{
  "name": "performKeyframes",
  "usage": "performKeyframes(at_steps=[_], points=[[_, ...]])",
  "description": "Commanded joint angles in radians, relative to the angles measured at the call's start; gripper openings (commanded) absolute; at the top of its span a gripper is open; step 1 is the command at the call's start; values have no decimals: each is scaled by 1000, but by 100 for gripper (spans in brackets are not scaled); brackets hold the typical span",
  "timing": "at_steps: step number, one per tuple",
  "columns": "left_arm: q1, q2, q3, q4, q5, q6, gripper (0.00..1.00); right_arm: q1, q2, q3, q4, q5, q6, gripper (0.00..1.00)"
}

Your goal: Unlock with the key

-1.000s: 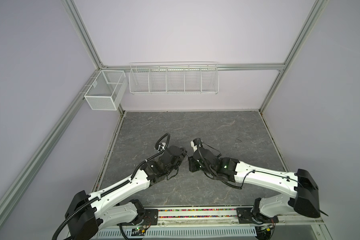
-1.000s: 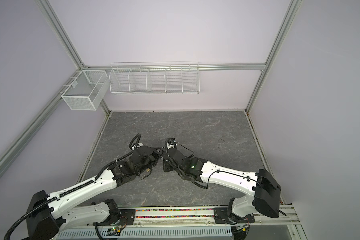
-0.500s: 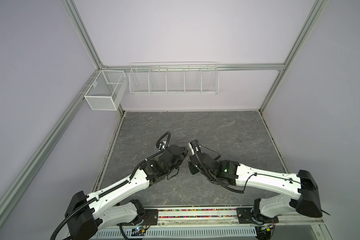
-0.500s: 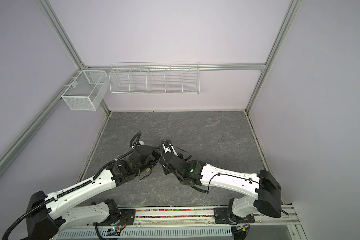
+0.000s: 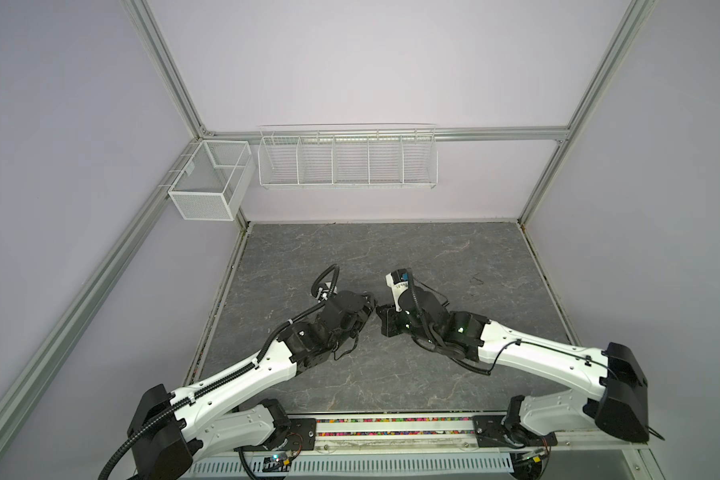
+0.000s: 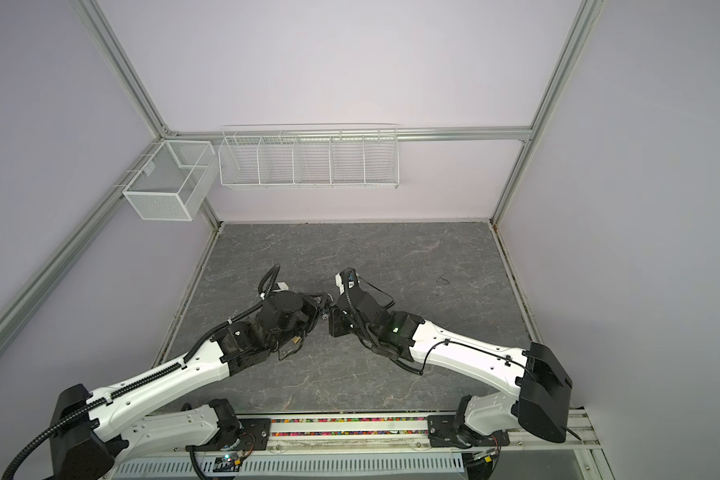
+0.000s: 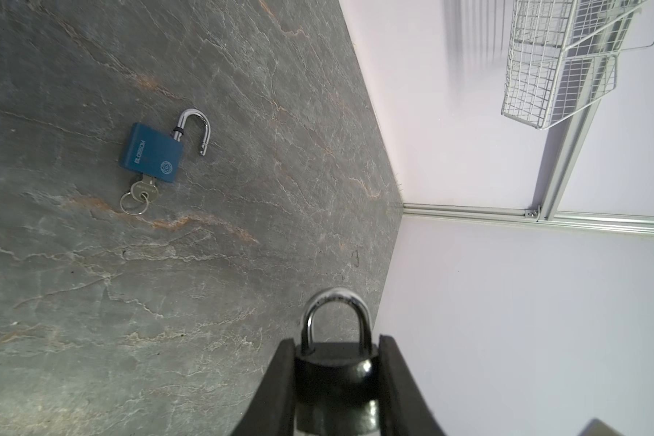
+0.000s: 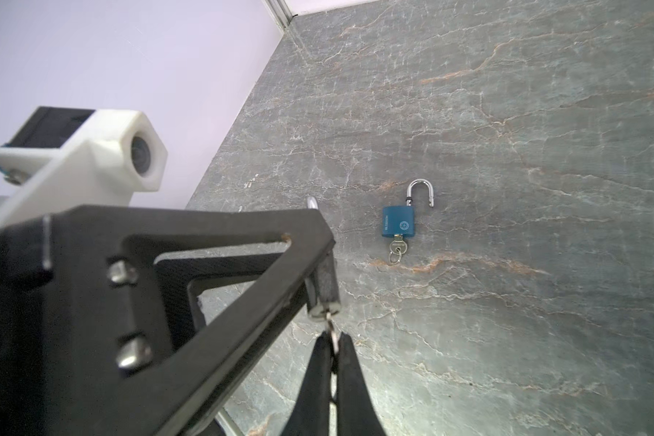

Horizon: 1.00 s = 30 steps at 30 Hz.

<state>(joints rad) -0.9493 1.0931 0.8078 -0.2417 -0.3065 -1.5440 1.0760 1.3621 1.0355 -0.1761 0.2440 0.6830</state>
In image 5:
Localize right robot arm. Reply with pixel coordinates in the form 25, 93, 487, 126
377, 269, 659, 449

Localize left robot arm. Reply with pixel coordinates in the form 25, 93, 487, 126
98, 264, 377, 479

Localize white mesh box basket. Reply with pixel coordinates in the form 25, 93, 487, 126
168, 140, 256, 221

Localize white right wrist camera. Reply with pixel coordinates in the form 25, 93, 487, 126
385, 268, 409, 312

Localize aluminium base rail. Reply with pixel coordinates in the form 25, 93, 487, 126
137, 410, 655, 480

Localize white wire shelf basket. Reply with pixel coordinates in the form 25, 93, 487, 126
258, 124, 439, 189

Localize aluminium enclosure frame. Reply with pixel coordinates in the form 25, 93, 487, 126
0, 1, 656, 460

